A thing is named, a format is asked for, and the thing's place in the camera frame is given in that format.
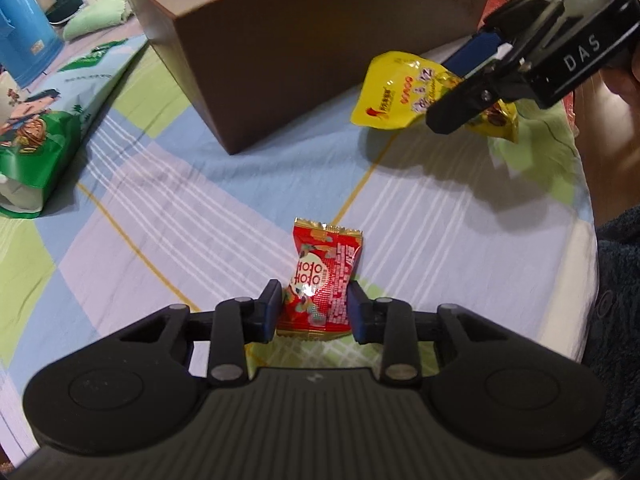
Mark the red candy with gold edge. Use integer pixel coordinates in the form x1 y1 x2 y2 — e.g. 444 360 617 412
276 217 365 342

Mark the yellow chestnut snack packet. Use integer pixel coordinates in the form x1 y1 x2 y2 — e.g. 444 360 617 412
350 51 521 145

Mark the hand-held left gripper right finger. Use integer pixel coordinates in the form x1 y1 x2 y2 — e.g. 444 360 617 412
346 280 517 387

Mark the large green snack bag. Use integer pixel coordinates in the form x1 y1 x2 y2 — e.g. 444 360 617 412
0 37 151 218

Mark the person's dark clothing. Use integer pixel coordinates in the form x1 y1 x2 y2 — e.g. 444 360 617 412
582 205 640 480

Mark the brown cardboard box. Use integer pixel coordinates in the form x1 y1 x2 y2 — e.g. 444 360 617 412
120 0 502 156

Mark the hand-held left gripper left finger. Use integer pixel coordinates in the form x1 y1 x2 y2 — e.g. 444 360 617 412
117 279 284 387

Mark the checkered tablecloth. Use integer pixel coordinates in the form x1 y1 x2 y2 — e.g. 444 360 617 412
0 35 598 461

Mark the blue thermos jug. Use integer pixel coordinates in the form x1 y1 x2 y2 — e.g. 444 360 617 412
0 0 65 88

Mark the person's right hand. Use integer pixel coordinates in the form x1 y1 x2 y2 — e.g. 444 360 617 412
602 40 640 112

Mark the light green cloth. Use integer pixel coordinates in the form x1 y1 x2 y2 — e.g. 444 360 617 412
62 0 132 41

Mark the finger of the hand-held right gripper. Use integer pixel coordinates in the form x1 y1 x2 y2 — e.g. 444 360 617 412
426 60 532 135
442 31 514 79

